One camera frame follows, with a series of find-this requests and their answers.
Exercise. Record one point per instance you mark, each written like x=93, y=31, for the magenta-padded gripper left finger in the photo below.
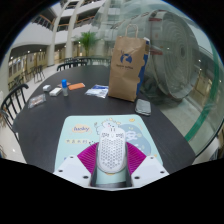
x=71, y=168

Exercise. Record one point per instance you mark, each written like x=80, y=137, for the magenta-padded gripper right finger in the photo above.
x=150, y=168

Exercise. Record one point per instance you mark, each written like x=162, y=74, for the white perforated computer mouse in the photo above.
x=111, y=153

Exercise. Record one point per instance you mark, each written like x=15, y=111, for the light teal cartoon mouse pad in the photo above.
x=75, y=140

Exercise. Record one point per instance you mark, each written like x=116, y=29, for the clear plastic packet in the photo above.
x=36, y=100

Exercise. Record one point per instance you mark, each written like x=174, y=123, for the small white box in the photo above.
x=55, y=92
x=46, y=88

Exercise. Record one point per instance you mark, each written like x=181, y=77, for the small blue-capped bottle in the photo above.
x=64, y=89

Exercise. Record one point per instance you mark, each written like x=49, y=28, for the white and blue plastic packet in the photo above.
x=97, y=91

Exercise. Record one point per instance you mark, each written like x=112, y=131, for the orange card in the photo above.
x=76, y=86

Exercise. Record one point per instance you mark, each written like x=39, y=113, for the black wooden chair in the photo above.
x=98, y=60
x=10, y=101
x=71, y=64

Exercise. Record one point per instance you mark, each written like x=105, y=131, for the brown paper bag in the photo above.
x=126, y=70

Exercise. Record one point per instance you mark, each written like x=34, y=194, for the group of dark chairs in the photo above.
x=36, y=72

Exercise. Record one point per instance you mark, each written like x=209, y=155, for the large round grey fan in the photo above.
x=176, y=53

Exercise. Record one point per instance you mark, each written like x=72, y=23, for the green potted plant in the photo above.
x=87, y=40

